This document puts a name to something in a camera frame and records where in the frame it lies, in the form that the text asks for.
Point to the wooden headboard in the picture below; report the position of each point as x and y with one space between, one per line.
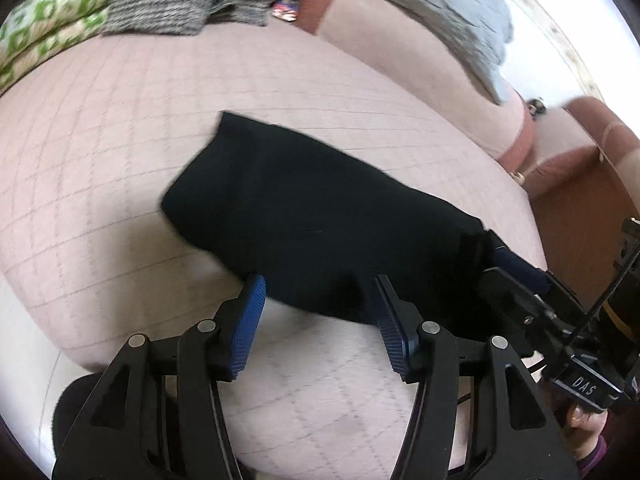
575 220

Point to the person's right hand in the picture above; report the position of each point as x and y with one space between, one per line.
582 422

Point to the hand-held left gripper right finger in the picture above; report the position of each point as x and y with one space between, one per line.
392 330

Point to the small beige trinket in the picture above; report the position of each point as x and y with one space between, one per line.
517 176

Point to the grey quilted blanket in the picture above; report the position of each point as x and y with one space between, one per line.
450 15

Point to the pink quilted bed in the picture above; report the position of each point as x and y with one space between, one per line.
100 185

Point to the colourful packet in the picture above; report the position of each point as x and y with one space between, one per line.
285 7

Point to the pink and red bolster pillow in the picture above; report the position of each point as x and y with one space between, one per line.
400 45
565 135

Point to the green patterned cloth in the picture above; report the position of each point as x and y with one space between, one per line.
45 25

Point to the black pants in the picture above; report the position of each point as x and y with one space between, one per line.
310 220

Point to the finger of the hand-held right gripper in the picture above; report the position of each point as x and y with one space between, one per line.
515 300
520 266

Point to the person's right forearm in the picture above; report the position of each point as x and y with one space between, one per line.
595 455

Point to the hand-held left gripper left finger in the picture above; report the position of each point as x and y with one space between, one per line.
247 325

